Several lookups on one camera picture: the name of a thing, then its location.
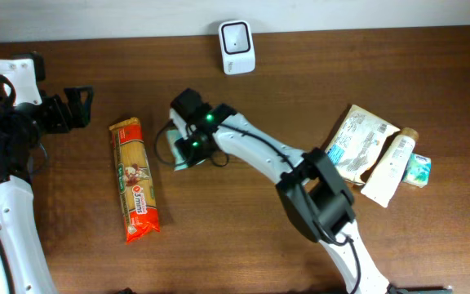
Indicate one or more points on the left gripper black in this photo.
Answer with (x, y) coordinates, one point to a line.
(65, 110)

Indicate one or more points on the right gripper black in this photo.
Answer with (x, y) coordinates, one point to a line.
(179, 149)

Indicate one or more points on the light blue wipes packet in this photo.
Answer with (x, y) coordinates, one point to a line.
(172, 136)

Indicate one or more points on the red spaghetti pasta packet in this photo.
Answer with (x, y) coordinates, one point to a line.
(134, 180)

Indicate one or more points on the yellow white snack bag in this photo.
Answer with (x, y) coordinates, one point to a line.
(357, 144)

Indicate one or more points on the white tube gold cap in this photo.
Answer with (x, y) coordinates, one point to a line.
(385, 178)

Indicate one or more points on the green Kleenex tissue pack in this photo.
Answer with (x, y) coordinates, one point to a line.
(417, 170)

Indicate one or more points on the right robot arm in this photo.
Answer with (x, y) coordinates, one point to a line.
(314, 196)

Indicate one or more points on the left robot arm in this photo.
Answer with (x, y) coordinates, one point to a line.
(26, 115)

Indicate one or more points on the white barcode scanner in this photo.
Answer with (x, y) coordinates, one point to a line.
(237, 47)

